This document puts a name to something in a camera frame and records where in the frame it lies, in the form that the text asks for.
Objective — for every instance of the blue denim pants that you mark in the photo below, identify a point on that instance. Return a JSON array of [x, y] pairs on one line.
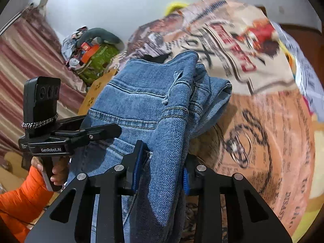
[[157, 121]]

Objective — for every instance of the striped maroon curtain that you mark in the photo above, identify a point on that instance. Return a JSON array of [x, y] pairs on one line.
[[30, 55]]

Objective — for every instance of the yellow fluffy item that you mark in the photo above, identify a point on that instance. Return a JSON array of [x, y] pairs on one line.
[[174, 7]]

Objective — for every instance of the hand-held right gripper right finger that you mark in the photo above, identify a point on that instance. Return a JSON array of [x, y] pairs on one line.
[[186, 182]]

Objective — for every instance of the person's left hand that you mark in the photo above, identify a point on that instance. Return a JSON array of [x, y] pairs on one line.
[[59, 169]]

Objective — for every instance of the person's left forearm orange sleeve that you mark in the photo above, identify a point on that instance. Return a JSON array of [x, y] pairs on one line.
[[20, 200]]

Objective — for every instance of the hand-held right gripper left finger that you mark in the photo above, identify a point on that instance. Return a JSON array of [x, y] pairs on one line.
[[135, 177]]

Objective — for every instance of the grey plush toy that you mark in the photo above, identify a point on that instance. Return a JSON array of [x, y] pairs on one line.
[[101, 34]]

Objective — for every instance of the green bag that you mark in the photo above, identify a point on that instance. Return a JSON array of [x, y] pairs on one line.
[[98, 63]]

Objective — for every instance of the crumpled patterned plastic bag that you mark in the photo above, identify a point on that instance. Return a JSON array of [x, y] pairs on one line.
[[70, 45]]

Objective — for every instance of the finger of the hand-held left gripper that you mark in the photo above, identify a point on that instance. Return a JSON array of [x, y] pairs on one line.
[[73, 122], [101, 133]]

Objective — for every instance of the orange box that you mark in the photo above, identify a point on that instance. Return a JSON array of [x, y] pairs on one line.
[[88, 52]]

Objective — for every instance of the printed peach blanket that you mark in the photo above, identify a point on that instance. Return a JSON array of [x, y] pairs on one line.
[[265, 131]]

